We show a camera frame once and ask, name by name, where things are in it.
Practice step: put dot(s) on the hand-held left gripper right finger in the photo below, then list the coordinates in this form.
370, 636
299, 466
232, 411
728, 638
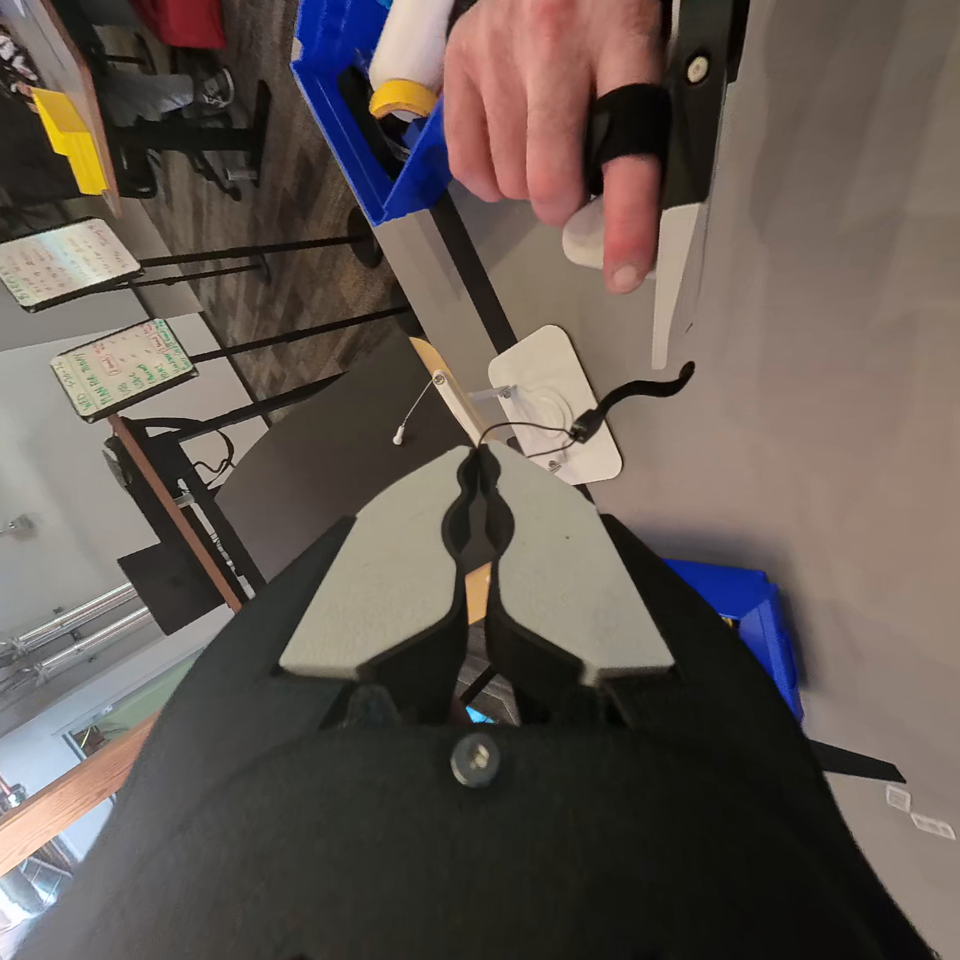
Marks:
585, 593

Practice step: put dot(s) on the red bag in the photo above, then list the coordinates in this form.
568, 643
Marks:
180, 18

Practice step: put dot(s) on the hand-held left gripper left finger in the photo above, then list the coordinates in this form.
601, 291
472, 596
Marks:
375, 593

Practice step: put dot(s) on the white tube with yellow band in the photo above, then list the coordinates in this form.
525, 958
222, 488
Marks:
408, 45

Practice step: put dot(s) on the wooden desk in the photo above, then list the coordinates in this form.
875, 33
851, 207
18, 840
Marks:
60, 68

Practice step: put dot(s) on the black office chair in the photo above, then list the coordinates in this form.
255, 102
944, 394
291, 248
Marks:
195, 143

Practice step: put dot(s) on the blue plastic bin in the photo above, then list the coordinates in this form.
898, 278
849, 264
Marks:
750, 630
338, 75

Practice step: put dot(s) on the white rounded pad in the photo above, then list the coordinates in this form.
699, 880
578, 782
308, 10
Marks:
548, 368

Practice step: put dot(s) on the yellow bin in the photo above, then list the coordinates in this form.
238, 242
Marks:
72, 143

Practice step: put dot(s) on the person's right hand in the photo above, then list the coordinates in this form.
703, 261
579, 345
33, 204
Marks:
525, 90

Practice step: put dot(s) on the black wood-rimmed board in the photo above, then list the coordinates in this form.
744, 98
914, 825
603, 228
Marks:
330, 450

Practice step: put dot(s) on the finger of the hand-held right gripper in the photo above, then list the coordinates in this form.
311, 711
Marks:
680, 270

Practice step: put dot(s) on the whiteboard with green writing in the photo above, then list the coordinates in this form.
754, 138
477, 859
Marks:
120, 368
68, 263

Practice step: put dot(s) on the black whiteboard stand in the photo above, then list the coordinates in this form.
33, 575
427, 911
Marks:
365, 240
300, 333

